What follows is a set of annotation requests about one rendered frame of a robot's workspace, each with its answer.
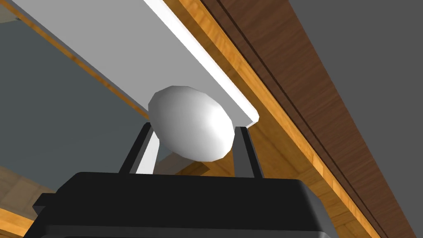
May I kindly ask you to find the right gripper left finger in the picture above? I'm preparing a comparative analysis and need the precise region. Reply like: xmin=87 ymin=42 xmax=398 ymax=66
xmin=119 ymin=122 xmax=160 ymax=175

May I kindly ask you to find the white door leaf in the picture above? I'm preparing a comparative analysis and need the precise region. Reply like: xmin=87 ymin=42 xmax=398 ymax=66
xmin=5 ymin=0 xmax=260 ymax=129

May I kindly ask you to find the white round door knob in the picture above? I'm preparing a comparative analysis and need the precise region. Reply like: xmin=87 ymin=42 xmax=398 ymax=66
xmin=147 ymin=86 xmax=236 ymax=162

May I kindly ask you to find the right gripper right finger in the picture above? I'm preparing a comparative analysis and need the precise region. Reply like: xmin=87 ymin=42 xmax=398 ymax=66
xmin=232 ymin=126 xmax=264 ymax=179

